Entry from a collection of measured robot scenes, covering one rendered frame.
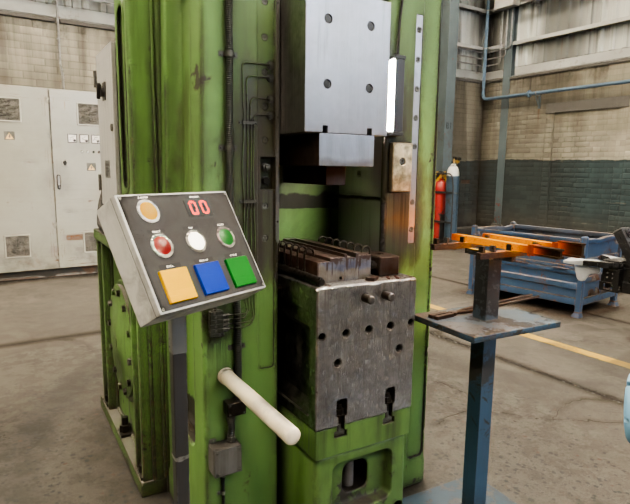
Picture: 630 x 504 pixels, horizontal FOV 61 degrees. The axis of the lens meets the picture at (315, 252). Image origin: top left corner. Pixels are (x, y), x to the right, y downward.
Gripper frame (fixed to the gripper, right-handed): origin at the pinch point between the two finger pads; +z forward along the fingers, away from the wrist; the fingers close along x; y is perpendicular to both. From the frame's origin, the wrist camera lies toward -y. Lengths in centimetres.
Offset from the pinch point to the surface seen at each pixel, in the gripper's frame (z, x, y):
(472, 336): 20.1, -19.3, 26.3
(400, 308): 39, -32, 21
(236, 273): 24, -93, 2
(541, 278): 239, 275, 73
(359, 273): 45, -45, 9
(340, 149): 44, -53, -29
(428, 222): 62, -4, -4
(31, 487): 127, -143, 102
